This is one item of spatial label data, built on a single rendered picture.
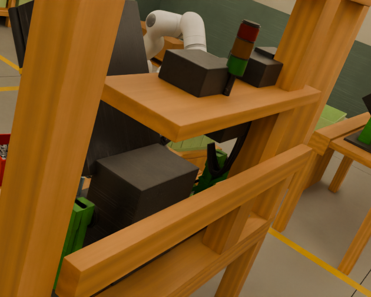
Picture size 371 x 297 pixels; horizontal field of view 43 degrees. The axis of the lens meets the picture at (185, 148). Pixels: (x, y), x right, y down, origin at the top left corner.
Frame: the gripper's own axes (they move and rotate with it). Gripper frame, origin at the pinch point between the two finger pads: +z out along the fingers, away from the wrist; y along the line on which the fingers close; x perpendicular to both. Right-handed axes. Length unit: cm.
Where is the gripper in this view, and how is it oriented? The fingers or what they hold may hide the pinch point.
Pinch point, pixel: (162, 141)
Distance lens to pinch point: 169.5
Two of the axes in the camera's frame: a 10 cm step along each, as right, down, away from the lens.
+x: 5.0, 8.5, 1.5
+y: 6.4, -2.5, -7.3
